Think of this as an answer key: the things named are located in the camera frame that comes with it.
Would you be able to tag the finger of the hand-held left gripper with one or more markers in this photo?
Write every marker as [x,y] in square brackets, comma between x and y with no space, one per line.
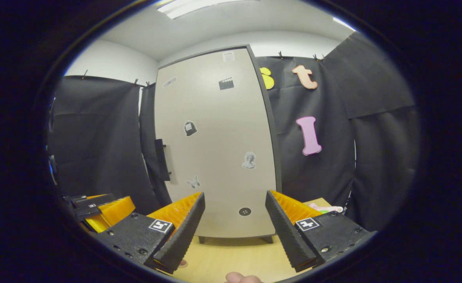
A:
[89,198]
[113,214]

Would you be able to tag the beige cabinet door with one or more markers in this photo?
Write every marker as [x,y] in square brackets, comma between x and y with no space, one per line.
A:
[215,137]

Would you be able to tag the pink and green plush toy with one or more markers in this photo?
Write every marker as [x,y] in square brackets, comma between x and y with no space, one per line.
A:
[327,208]

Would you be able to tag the black backdrop cloth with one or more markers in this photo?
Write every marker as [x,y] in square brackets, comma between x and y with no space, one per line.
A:
[372,157]

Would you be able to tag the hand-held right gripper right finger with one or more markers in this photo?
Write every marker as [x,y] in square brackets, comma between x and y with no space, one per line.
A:
[286,236]

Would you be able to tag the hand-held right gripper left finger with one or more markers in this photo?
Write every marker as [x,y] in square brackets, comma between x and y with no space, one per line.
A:
[182,239]

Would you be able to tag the dark grey cabinet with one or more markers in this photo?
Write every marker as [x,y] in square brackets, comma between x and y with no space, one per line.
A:
[277,157]

